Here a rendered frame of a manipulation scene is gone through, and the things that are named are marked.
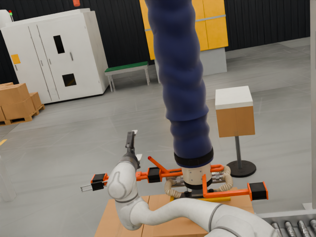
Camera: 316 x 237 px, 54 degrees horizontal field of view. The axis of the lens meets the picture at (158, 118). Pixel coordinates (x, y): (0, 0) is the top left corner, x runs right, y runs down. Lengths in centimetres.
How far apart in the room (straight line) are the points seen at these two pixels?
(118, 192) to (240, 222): 51
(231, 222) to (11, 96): 780
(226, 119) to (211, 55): 561
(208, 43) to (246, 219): 816
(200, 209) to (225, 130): 265
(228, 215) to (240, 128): 271
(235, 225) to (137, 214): 52
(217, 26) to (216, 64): 105
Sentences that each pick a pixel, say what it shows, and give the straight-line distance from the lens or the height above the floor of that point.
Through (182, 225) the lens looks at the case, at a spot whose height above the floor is 94.
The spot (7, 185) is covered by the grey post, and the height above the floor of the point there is 24.
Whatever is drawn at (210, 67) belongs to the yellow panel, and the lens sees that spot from 911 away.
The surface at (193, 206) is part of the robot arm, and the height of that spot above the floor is 157.
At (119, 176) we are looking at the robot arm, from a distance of 124.
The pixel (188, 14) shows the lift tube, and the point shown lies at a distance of 152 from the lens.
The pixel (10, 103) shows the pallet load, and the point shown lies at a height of 54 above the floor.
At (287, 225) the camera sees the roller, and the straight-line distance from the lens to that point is 252.
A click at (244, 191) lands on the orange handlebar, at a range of 163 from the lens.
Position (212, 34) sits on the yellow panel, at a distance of 893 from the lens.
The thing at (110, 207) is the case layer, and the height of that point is 54.
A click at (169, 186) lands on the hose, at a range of 184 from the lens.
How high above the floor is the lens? 218
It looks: 20 degrees down
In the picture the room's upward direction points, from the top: 11 degrees counter-clockwise
